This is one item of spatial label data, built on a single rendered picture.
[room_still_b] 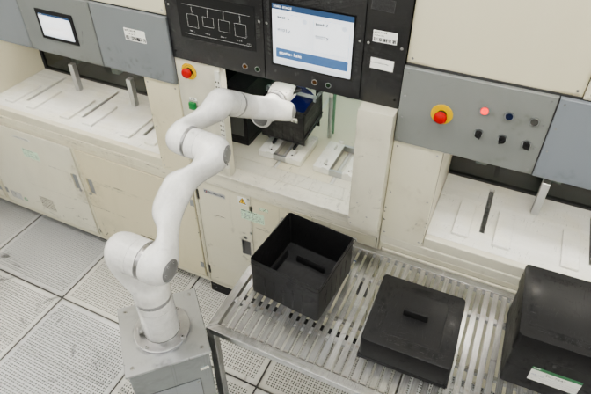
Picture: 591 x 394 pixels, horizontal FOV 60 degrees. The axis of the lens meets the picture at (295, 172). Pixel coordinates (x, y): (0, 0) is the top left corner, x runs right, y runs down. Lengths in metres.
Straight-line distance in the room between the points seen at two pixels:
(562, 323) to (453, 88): 0.75
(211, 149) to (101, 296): 1.65
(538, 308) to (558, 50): 0.75
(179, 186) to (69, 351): 1.51
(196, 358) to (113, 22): 1.28
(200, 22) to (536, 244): 1.47
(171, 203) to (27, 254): 1.97
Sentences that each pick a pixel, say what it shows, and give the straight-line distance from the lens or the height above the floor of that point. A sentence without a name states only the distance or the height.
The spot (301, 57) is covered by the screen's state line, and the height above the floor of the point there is 1.51.
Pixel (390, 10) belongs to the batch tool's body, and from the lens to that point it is 1.58.
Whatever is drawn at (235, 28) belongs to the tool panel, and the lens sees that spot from 1.83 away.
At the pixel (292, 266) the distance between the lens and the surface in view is 2.00.
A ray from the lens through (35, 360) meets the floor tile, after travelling 2.95.
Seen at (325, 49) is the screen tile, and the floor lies 1.56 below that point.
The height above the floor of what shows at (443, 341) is 0.86.
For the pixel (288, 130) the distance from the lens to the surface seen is 2.25.
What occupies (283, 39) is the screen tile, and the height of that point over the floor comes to 1.56.
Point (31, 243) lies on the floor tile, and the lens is 3.51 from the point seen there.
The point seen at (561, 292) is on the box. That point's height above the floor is 1.01.
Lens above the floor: 2.29
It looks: 39 degrees down
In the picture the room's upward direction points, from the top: straight up
